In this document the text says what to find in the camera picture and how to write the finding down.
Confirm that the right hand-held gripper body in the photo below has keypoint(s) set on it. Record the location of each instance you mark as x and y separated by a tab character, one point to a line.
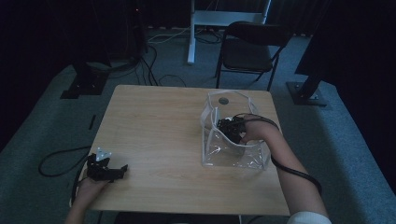
231	128

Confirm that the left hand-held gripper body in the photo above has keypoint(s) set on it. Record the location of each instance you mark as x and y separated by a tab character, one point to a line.
99	169

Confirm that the person's left hand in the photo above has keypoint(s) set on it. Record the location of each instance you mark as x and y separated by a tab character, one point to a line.
90	189

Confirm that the person's right hand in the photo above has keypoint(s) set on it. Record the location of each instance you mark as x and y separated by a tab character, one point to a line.
253	130

